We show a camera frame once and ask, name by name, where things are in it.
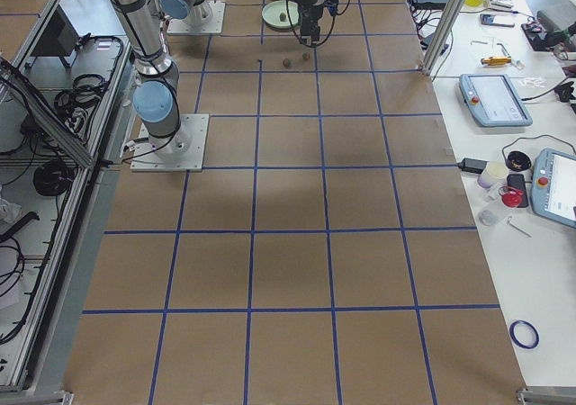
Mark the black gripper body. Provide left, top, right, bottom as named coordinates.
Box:
left=294, top=0, right=324, bottom=27

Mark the white paper cup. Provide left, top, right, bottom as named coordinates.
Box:
left=477, top=161, right=509, bottom=189

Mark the yellow handled tool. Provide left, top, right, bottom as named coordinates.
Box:
left=481, top=56, right=511, bottom=67

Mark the far teach pendant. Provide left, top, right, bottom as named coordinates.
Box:
left=459, top=74, right=533, bottom=128

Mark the blue tape roll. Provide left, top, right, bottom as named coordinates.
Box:
left=508, top=319, right=540, bottom=350

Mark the near teach pendant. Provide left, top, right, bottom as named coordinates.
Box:
left=530, top=148, right=576, bottom=229

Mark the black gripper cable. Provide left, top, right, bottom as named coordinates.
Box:
left=285, top=0, right=353, bottom=48

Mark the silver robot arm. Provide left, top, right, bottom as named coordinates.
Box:
left=110, top=0, right=329, bottom=159
left=160, top=0, right=213, bottom=27

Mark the red round cap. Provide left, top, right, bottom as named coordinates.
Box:
left=499, top=186, right=525, bottom=208

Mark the teach pendant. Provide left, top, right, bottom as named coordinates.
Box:
left=530, top=148, right=576, bottom=229
left=459, top=74, right=533, bottom=128

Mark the smartphone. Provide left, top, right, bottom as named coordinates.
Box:
left=480, top=13, right=516, bottom=28

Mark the light green plate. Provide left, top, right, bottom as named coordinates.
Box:
left=262, top=0, right=299, bottom=30

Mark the aluminium frame post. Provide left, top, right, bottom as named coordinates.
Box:
left=422, top=0, right=464, bottom=75

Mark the black power adapter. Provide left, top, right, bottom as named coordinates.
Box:
left=456, top=157, right=488, bottom=175

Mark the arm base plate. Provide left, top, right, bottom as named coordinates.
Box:
left=167, top=0, right=226, bottom=36
left=130, top=114, right=210, bottom=172

